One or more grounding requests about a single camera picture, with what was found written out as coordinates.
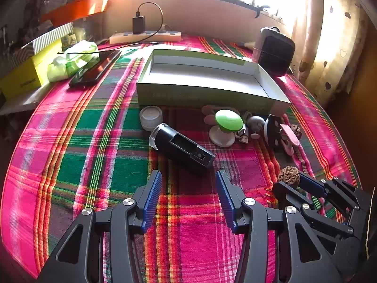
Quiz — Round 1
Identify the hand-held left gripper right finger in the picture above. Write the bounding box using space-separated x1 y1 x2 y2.
215 169 345 283

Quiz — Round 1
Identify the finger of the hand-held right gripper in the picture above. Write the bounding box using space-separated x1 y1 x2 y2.
272 181 355 238
299 175 366 227

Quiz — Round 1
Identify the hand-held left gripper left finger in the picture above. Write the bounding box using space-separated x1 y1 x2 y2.
35 169 164 283

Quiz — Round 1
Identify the pink plastic clip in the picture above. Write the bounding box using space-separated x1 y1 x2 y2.
278 123 301 156

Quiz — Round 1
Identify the black pocket microscope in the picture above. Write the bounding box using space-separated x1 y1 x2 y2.
148 122 216 170

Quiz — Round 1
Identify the black disc with white circles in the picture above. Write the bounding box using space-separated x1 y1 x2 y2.
263 114 285 151

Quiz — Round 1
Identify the white usb cable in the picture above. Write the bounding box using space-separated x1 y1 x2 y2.
234 110 254 145

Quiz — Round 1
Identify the small grey ball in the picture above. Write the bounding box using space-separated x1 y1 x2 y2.
247 116 266 132

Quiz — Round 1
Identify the small clear jar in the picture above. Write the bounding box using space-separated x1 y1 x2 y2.
139 105 164 132

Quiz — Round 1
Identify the pink green plastic holder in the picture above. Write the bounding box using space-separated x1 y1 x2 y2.
202 104 224 126

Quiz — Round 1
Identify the green cardboard box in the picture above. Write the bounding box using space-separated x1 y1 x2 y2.
136 49 292 115

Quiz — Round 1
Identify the pink green plaid tablecloth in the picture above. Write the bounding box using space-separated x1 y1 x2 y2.
0 34 364 280

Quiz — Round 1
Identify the pink black mini heater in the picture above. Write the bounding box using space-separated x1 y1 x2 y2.
253 27 296 77

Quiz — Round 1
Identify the black phone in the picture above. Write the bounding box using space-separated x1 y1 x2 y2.
68 50 122 88

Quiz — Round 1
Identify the heart print curtain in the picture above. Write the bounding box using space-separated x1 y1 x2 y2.
290 0 370 104

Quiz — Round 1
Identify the green white tissue pack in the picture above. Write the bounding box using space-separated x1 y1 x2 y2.
46 40 99 83

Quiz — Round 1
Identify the white power strip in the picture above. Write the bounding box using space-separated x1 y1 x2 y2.
109 30 181 45

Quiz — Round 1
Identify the white shelf board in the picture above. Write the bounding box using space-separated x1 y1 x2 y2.
0 85 50 115

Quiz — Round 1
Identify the black charger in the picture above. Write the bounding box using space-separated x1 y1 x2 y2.
131 16 146 34

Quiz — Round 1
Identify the small green packet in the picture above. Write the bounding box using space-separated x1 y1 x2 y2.
60 34 78 48

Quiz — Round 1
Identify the yellow striped box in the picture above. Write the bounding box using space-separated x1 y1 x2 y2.
6 22 74 68

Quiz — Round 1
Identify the orange tray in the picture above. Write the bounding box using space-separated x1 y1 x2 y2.
40 0 109 27

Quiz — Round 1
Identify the thin black cable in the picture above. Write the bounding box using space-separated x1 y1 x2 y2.
57 42 160 56

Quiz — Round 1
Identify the black charger cable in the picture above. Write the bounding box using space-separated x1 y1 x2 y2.
135 2 164 40

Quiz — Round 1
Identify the black window handle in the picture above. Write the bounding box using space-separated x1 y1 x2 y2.
254 4 270 18

